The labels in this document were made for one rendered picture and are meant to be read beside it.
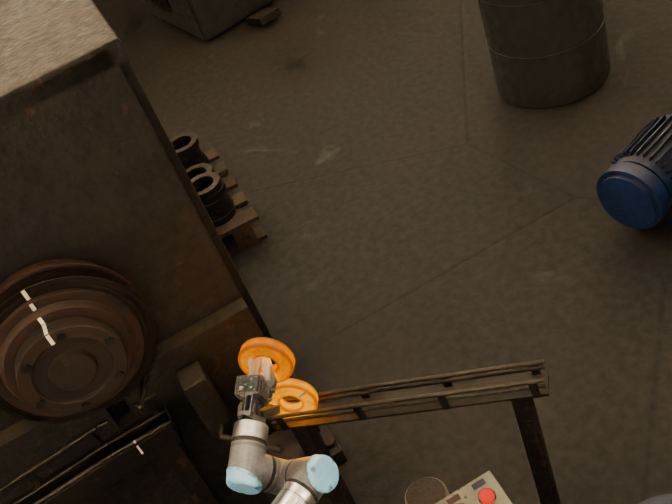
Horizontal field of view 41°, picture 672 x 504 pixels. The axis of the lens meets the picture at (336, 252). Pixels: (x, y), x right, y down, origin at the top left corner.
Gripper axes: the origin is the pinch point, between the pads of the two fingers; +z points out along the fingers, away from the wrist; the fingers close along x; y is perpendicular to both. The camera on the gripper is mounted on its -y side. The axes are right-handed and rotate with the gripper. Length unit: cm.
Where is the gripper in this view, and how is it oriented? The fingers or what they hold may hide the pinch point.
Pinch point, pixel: (264, 356)
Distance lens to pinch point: 242.4
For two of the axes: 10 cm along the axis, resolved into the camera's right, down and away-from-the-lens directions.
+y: -3.3, -5.1, -7.9
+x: -9.4, 1.1, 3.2
